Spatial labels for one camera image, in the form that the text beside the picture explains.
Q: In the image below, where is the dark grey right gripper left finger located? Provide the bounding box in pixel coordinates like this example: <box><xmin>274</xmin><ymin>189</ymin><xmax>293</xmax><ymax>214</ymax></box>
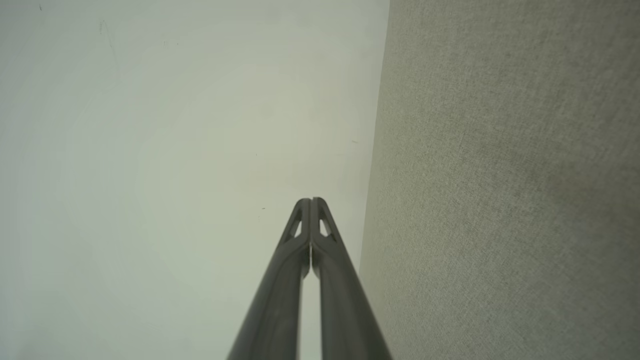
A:
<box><xmin>227</xmin><ymin>198</ymin><xmax>312</xmax><ymax>360</ymax></box>

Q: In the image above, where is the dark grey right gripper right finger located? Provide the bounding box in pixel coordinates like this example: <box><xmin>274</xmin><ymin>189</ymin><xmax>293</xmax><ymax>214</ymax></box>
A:
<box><xmin>311</xmin><ymin>197</ymin><xmax>394</xmax><ymax>360</ymax></box>

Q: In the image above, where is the grey fabric sofa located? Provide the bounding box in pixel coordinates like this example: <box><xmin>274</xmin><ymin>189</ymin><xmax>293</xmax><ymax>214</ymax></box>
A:
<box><xmin>358</xmin><ymin>0</ymin><xmax>640</xmax><ymax>360</ymax></box>

